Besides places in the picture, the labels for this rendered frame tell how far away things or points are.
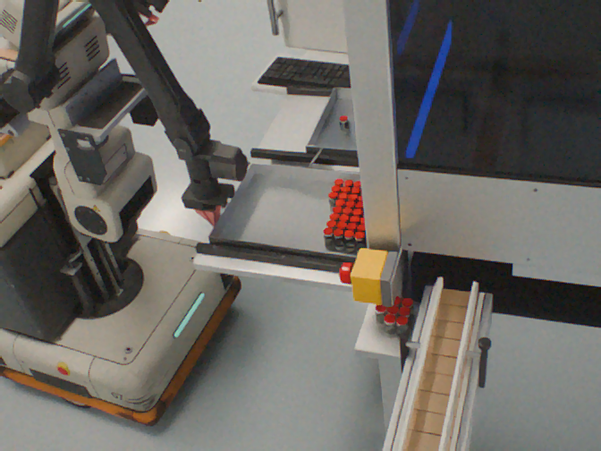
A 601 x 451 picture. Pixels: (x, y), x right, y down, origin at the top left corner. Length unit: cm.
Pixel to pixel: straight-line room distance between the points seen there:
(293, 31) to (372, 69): 128
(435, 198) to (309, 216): 46
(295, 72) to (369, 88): 112
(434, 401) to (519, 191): 36
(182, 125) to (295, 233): 36
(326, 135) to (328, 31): 55
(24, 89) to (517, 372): 115
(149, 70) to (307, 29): 104
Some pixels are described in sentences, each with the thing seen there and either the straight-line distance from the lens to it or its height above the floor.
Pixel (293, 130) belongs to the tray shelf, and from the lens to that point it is 192.
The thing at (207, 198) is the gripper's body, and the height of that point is 100.
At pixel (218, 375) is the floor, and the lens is 252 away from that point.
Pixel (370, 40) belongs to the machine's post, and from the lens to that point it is 111.
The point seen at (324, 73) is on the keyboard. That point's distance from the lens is 223.
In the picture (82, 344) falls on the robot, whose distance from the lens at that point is 239.
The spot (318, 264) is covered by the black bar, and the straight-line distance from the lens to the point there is 152.
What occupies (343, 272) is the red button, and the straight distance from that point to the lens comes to 134.
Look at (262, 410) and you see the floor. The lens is 241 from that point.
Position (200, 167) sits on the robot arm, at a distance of 152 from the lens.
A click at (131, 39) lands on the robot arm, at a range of 139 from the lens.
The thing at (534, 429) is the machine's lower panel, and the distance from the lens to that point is 174.
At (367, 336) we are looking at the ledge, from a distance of 141.
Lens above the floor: 198
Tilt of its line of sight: 42 degrees down
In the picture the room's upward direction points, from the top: 10 degrees counter-clockwise
